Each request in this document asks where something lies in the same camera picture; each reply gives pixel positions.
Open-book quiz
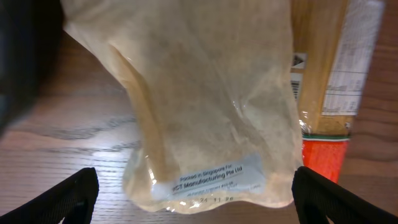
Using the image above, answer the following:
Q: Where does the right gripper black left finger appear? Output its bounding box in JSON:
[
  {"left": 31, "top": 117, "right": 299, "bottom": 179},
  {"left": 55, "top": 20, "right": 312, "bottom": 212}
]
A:
[{"left": 1, "top": 167, "right": 99, "bottom": 224}]

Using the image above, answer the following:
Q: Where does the kraft paper snack bag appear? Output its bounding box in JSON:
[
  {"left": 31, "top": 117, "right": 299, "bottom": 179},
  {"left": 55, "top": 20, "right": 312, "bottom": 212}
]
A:
[{"left": 61, "top": 0, "right": 303, "bottom": 214}]

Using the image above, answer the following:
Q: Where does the orange and tan cracker packet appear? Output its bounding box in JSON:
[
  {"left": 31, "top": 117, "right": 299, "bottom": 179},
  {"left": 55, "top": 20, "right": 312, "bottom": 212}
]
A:
[{"left": 291, "top": 0, "right": 385, "bottom": 182}]

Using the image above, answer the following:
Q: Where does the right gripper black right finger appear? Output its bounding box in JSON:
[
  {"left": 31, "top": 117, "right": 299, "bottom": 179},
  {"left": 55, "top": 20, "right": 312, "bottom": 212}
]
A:
[{"left": 292, "top": 166, "right": 397, "bottom": 224}]

